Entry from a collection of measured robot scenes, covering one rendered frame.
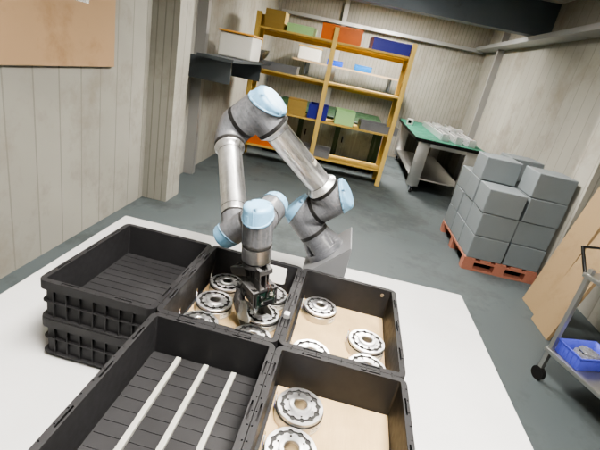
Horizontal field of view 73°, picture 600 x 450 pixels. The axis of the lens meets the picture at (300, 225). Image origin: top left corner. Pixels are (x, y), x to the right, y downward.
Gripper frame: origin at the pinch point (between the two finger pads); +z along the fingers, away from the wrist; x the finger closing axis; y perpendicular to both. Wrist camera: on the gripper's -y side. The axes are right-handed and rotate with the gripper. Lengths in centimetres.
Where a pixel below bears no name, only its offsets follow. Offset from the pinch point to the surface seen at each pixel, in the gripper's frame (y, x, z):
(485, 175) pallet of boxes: -126, 323, 43
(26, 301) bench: -48, -51, 8
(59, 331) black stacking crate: -19.2, -44.8, 0.6
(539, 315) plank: -18, 266, 115
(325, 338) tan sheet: 13.3, 16.6, 4.5
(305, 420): 35.8, -6.4, -1.5
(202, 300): -10.3, -10.0, -2.7
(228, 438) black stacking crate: 30.8, -21.4, -0.7
